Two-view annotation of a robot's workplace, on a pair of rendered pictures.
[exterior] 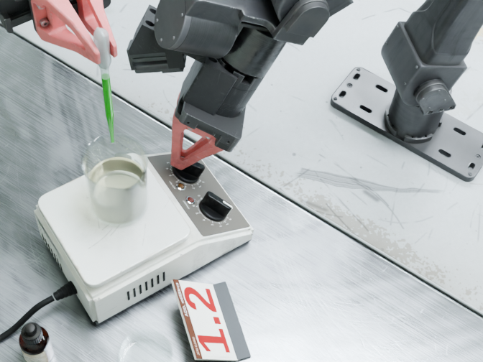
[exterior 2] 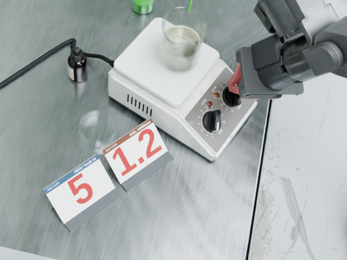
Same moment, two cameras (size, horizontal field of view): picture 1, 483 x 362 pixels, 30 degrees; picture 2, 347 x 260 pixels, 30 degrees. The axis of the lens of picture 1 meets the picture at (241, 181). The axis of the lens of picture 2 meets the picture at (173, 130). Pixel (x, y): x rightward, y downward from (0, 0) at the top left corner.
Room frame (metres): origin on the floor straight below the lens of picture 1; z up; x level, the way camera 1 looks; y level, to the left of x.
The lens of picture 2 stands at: (0.20, -0.39, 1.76)
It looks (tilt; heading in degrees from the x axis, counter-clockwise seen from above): 60 degrees down; 62
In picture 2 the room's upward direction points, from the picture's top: 12 degrees clockwise
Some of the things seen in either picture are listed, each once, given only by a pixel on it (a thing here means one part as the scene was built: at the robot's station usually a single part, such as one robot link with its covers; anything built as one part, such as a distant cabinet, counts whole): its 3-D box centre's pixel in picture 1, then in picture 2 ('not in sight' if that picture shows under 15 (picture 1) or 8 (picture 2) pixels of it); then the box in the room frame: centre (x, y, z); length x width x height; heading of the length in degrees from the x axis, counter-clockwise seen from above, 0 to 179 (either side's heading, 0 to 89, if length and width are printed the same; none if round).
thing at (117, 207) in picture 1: (118, 185); (179, 44); (0.46, 0.12, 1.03); 0.07 x 0.06 x 0.08; 40
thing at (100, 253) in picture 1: (113, 217); (167, 60); (0.44, 0.13, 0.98); 0.12 x 0.12 x 0.01; 38
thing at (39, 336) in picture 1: (34, 340); (77, 62); (0.32, 0.19, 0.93); 0.03 x 0.03 x 0.07
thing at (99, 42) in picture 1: (99, 50); not in sight; (0.46, 0.12, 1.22); 0.01 x 0.01 x 0.04; 38
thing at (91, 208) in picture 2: not in sight; (83, 192); (0.28, -0.02, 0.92); 0.09 x 0.06 x 0.04; 23
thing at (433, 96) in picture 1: (424, 74); not in sight; (0.66, -0.19, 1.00); 0.09 x 0.06 x 0.06; 21
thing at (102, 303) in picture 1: (137, 227); (178, 85); (0.46, 0.11, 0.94); 0.22 x 0.13 x 0.08; 128
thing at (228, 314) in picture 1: (210, 318); (138, 154); (0.37, 0.02, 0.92); 0.09 x 0.06 x 0.04; 23
